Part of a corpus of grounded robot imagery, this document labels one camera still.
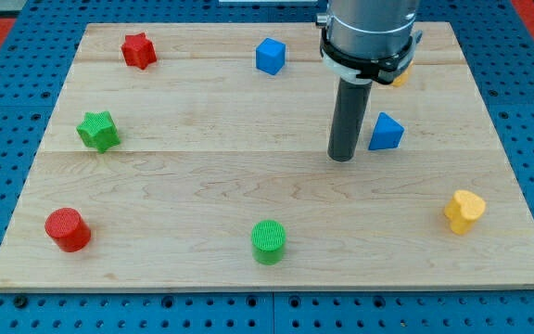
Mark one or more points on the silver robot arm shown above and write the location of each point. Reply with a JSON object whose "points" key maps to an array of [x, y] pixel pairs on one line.
{"points": [[368, 29]]}

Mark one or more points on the yellow block behind arm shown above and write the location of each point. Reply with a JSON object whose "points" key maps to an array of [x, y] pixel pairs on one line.
{"points": [[403, 77]]}

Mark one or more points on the blue triangle block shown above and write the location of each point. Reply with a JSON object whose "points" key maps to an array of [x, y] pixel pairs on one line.
{"points": [[387, 133]]}

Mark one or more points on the green cylinder block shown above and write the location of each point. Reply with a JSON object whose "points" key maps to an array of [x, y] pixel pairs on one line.
{"points": [[268, 240]]}

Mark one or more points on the wooden board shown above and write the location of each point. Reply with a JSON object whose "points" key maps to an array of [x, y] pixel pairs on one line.
{"points": [[210, 146]]}

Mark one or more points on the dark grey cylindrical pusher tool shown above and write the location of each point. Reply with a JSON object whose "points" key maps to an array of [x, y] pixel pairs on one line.
{"points": [[351, 103]]}

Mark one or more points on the blue cube block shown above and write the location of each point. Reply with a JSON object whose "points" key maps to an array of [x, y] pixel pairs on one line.
{"points": [[270, 56]]}

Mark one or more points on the green star block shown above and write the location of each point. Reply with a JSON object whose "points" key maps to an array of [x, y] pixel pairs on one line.
{"points": [[98, 130]]}

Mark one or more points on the red star block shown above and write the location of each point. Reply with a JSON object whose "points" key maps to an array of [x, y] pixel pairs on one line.
{"points": [[138, 51]]}

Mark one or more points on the yellow heart block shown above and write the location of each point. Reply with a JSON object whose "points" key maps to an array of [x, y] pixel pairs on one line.
{"points": [[463, 210]]}

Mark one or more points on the red cylinder block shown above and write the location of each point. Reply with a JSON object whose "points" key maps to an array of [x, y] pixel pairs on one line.
{"points": [[68, 229]]}

